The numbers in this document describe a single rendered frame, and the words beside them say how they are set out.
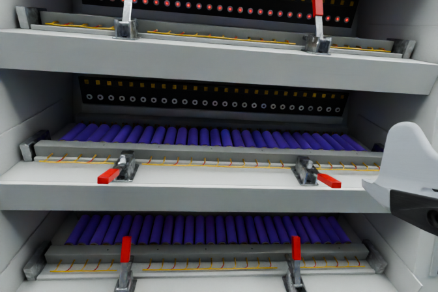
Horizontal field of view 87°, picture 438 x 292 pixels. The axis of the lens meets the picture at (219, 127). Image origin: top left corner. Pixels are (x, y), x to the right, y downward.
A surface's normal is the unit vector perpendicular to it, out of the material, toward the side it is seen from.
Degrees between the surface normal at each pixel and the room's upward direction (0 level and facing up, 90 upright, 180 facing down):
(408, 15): 90
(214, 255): 109
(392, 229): 90
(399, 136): 89
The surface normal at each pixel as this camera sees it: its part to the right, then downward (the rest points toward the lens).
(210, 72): 0.07, 0.42
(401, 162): -0.98, -0.05
